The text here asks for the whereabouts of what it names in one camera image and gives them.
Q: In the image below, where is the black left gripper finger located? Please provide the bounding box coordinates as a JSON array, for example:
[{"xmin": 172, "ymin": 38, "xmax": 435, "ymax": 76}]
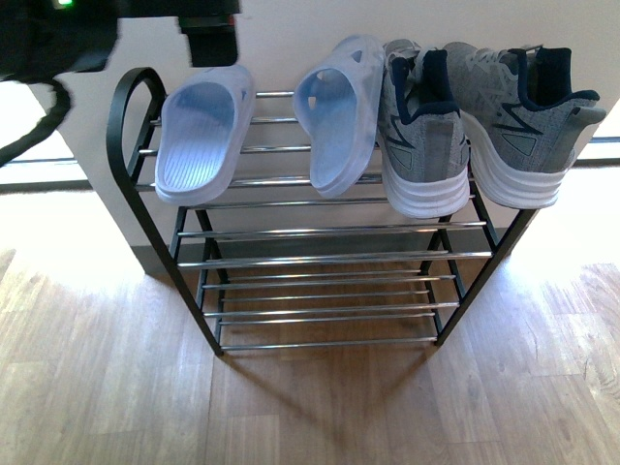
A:
[{"xmin": 178, "ymin": 15, "xmax": 238, "ymax": 68}]

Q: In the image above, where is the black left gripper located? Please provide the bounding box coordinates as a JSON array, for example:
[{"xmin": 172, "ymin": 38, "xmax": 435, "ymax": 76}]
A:
[{"xmin": 1, "ymin": 0, "xmax": 241, "ymax": 81}]

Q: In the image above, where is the light blue slipper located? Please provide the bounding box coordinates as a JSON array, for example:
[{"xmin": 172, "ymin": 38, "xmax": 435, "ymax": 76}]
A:
[
  {"xmin": 155, "ymin": 65, "xmax": 256, "ymax": 206},
  {"xmin": 293, "ymin": 35, "xmax": 385, "ymax": 199}
]

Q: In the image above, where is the grey sneaker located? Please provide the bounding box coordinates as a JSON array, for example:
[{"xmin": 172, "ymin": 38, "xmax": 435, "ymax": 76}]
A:
[{"xmin": 378, "ymin": 39, "xmax": 471, "ymax": 219}]

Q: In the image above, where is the grey sneaker one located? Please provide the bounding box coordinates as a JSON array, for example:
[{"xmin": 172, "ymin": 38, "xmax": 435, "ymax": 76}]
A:
[{"xmin": 445, "ymin": 42, "xmax": 606, "ymax": 209}]

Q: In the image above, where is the black metal shoe rack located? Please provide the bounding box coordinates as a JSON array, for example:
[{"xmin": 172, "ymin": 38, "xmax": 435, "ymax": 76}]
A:
[{"xmin": 107, "ymin": 68, "xmax": 536, "ymax": 355}]

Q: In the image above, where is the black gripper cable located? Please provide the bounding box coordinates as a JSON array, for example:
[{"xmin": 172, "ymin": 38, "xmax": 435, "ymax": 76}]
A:
[{"xmin": 0, "ymin": 77, "xmax": 73, "ymax": 169}]

